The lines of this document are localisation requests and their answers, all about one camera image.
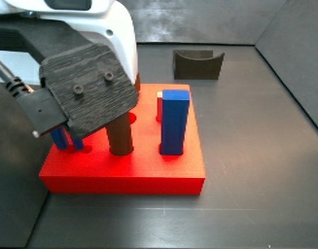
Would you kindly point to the short brown pentagon peg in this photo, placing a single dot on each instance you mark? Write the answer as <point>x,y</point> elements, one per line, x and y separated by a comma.
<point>136,85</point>

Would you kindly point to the short red-white peg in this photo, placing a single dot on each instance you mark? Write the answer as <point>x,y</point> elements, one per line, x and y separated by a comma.
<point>158,106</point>

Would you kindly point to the blue square-circle object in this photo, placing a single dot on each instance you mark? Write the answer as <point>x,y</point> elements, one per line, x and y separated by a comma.
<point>61,141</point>

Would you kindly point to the black curved regrasp stand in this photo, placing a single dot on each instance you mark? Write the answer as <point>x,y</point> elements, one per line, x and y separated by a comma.
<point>196,65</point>

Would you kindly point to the tall blue square peg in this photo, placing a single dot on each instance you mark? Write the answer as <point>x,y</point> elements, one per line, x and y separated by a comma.
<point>175,103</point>

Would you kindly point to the tall brown cylinder peg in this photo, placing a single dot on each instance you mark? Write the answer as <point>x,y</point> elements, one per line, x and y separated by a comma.
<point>119,135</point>

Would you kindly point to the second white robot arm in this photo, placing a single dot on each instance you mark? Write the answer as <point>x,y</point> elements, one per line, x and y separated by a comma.
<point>97,18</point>

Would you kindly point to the red peg fixture block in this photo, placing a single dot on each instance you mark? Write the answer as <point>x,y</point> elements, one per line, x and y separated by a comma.
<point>93,171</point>

